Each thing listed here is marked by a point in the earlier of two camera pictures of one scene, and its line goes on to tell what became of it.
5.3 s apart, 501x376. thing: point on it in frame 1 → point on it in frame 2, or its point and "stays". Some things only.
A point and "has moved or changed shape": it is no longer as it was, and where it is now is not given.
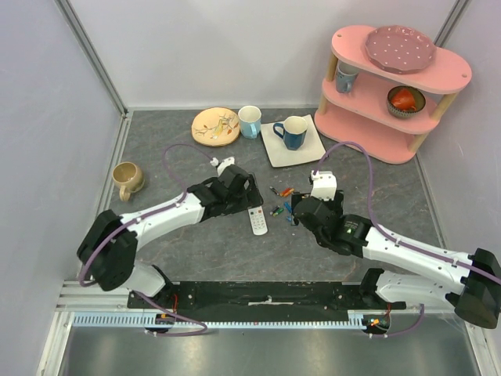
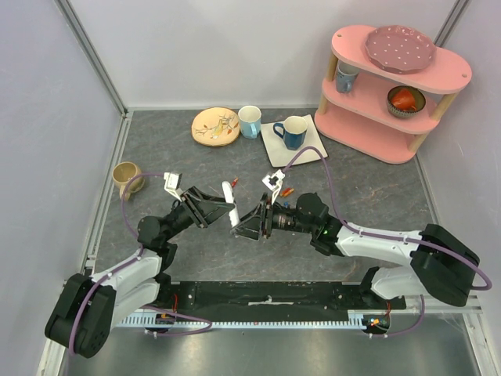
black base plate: x=261 y=296 stays
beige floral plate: x=215 y=127 stays
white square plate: x=279 y=156 stays
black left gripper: x=250 y=199 → x=196 y=210
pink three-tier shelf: x=385 y=115 stays
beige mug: x=129 y=178 stays
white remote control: x=258 y=221 has moved or changed shape
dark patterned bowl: x=419 y=103 stays
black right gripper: x=297 y=205 → x=264 y=217
